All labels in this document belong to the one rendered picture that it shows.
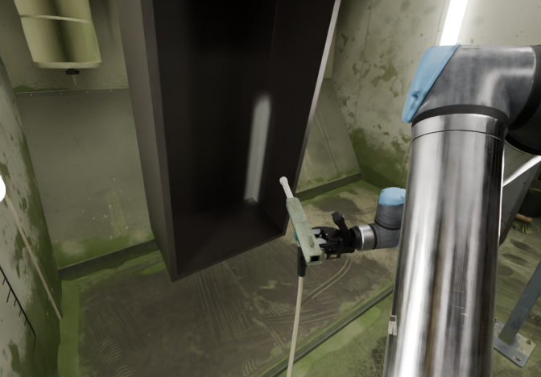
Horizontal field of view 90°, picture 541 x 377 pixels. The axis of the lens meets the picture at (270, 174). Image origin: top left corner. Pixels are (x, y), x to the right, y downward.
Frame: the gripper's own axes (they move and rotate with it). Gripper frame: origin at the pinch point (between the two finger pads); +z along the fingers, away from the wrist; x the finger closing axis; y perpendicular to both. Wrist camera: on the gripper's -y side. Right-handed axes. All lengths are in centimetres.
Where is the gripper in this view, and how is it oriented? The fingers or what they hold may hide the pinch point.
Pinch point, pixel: (300, 238)
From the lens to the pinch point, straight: 93.3
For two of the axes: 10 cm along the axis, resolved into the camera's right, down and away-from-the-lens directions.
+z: -9.9, 0.6, -1.6
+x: -1.7, -4.7, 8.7
